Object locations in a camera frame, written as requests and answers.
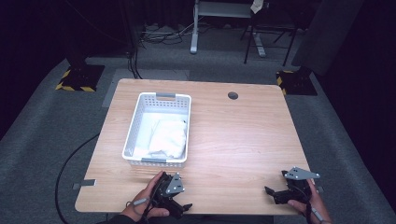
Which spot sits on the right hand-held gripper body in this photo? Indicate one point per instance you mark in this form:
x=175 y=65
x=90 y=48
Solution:
x=295 y=189

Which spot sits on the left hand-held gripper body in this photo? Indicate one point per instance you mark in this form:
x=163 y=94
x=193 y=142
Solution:
x=174 y=185

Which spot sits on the white towel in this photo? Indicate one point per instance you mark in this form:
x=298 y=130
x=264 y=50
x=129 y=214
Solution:
x=169 y=138

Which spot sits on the white plastic basket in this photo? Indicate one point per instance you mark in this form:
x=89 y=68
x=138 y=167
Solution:
x=140 y=133

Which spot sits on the person's right hand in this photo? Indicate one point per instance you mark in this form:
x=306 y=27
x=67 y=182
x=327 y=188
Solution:
x=317 y=202

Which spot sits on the person's left hand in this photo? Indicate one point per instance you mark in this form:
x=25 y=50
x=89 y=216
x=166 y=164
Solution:
x=141 y=210

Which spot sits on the grey tape strip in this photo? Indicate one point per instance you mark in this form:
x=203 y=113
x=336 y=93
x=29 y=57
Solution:
x=84 y=184
x=320 y=188

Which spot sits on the black yellow-striped stand base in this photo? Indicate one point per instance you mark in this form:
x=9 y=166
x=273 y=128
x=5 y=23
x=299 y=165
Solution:
x=81 y=77
x=297 y=83

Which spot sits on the dark round table grommet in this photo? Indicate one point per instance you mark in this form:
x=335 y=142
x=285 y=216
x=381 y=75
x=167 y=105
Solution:
x=233 y=95

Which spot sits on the black folding chair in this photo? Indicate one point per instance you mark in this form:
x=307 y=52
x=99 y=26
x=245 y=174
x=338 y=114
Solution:
x=271 y=31

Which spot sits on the grey upright panel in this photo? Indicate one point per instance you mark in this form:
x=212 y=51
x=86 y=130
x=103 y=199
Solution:
x=327 y=34

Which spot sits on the white crumpled cloth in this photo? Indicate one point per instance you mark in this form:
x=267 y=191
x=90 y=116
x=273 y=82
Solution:
x=257 y=6

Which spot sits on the white-legged grey desk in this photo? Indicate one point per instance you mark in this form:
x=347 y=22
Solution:
x=224 y=9

